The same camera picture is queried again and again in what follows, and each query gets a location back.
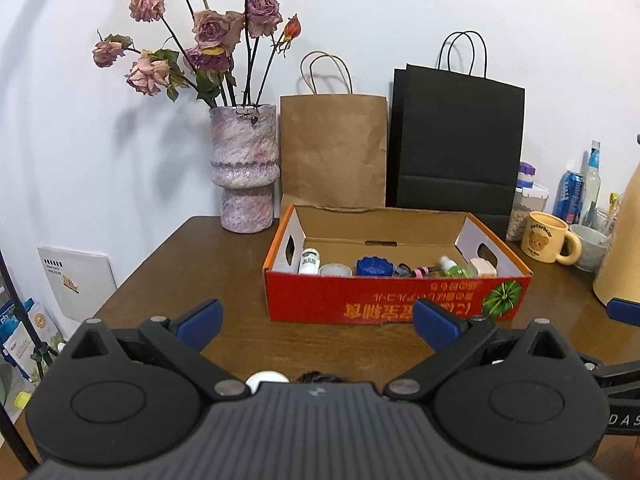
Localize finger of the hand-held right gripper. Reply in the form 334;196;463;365
606;297;640;322
582;357;640;397

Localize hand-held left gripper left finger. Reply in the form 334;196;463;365
60;298;251;402

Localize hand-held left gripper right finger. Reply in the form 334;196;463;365
382;297;581;403

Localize orange cardboard box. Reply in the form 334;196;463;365
263;204;534;326

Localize white charger plug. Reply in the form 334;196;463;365
467;257;499;279

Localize green spray bottle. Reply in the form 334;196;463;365
438;255;477;279

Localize cream yellow kettle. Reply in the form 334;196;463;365
592;134;640;309

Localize pale grey mug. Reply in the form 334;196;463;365
569;224;610;273

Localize blue ridged cap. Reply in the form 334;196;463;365
356;255;397;277

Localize white round object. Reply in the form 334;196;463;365
244;370;291;394

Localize clear drinking glass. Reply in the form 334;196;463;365
594;207;617;235

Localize yellow bear mug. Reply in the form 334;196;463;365
520;211;583;265

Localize small white bottle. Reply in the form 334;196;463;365
298;248;321;275

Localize white envelope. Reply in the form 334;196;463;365
37;245;119;327

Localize black crumpled object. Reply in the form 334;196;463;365
294;370;347;385

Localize blue drink can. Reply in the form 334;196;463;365
551;170;586;226

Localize glass bottle blue label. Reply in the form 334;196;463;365
581;140;604;227

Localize clear plastic food container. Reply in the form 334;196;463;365
506;183;550;242

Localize pink marbled vase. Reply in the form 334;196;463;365
209;104;281;234

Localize black paper bag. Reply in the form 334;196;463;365
386;31;526;241

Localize white printed packets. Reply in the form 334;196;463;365
0;299;67;386

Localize black tripod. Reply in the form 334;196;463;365
0;247;60;480

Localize brown paper bag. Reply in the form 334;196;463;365
279;51;389;209

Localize dried pink rose bouquet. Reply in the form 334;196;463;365
92;0;302;109

